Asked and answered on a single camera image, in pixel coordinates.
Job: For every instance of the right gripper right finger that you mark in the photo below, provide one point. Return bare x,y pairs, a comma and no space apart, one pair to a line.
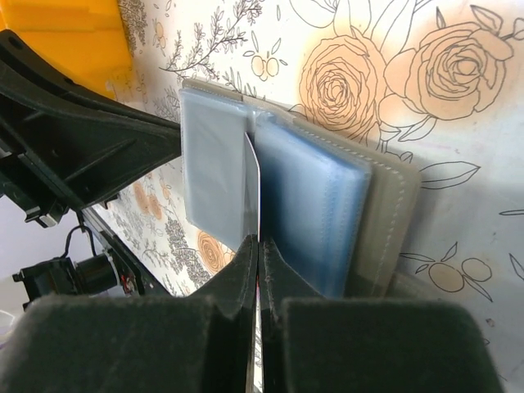
314,344

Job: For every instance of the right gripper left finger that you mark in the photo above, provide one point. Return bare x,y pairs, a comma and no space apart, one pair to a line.
199,343

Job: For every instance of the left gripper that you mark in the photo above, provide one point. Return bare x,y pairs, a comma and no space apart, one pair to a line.
67,147

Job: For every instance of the yellow toy bin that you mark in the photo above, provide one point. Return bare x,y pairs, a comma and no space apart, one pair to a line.
84,40

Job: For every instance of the grey card holder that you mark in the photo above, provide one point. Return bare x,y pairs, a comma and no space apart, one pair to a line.
338,211

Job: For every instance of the black card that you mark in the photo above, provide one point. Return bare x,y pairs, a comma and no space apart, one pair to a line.
252,200

